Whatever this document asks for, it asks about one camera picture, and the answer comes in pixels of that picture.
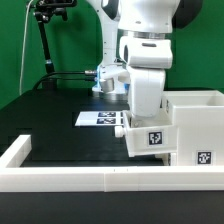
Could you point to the white base tag plate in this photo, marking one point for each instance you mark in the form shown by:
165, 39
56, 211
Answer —
100, 118

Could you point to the white U-shaped border frame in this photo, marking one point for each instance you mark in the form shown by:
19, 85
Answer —
15, 178

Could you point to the white drawer cabinet box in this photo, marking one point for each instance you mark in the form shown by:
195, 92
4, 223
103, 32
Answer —
199, 117

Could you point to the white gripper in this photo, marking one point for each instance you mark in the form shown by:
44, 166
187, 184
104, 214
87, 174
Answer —
145, 91

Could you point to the white drawer tray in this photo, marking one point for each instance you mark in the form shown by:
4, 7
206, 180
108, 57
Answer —
170, 159
148, 136

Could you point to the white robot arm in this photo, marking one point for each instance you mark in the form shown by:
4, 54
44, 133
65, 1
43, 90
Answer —
136, 52

